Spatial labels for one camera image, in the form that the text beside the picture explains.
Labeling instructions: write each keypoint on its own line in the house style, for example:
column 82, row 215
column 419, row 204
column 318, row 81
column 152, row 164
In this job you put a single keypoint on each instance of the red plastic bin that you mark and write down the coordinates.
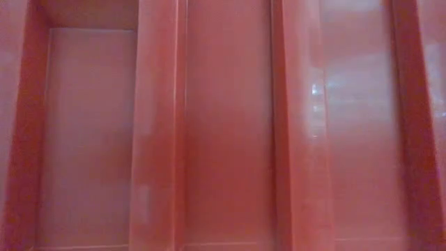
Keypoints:
column 223, row 125

